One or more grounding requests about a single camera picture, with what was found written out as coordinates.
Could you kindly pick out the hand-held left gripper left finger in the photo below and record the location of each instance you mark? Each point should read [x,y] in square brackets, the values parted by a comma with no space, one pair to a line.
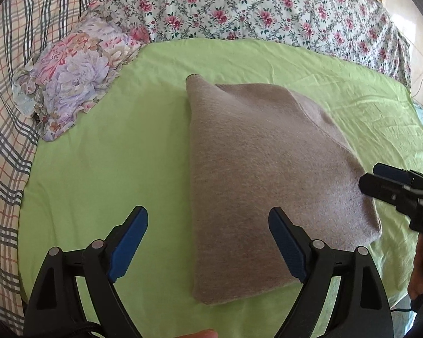
[127,246]

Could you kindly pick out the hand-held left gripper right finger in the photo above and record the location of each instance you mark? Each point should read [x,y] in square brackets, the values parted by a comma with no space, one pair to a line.
[285,243]

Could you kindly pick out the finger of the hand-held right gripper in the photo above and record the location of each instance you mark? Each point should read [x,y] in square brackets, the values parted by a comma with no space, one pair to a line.
[391,173]
[384,188]

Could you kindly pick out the beige knit sweater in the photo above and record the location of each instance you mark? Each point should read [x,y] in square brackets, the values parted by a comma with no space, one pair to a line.
[268,155]

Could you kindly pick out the person's right hand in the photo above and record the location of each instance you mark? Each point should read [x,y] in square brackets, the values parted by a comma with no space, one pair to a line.
[420,267]

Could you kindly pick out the person's left hand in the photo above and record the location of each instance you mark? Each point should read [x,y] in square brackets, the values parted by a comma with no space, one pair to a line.
[201,334]

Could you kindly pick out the green bed sheet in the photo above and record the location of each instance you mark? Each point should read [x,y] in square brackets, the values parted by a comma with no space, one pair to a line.
[109,155]

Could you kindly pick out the plaid checked blanket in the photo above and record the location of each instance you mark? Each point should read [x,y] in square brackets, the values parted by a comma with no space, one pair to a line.
[7,130]

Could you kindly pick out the purple floral ruffled pillow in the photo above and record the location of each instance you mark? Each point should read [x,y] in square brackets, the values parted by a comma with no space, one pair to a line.
[74,77]

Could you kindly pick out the floral rose blanket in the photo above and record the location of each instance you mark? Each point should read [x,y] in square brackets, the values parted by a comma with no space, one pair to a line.
[250,7]

